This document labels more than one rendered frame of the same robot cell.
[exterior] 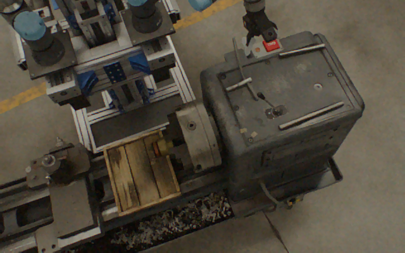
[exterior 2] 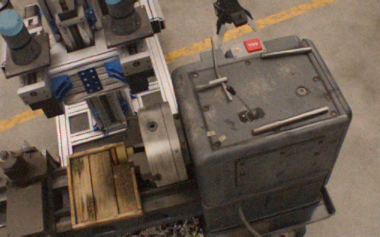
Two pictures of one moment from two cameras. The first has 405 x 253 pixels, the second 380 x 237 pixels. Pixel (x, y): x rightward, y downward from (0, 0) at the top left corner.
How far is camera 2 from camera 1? 0.37 m
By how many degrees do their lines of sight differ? 11
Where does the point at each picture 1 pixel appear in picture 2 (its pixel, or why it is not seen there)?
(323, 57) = (309, 61)
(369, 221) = not seen: outside the picture
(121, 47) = (98, 52)
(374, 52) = not seen: outside the picture
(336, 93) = (321, 98)
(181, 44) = not seen: hidden behind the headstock
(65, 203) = (19, 206)
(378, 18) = not seen: outside the picture
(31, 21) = (10, 18)
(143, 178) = (103, 192)
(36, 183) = not seen: outside the picture
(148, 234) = not seen: outside the picture
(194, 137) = (154, 139)
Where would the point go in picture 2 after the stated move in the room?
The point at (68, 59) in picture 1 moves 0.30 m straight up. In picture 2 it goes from (42, 60) to (15, 11)
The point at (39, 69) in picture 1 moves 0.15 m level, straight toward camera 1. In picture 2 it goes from (14, 69) to (25, 88)
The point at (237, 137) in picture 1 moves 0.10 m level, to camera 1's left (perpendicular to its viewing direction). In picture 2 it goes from (203, 141) to (173, 142)
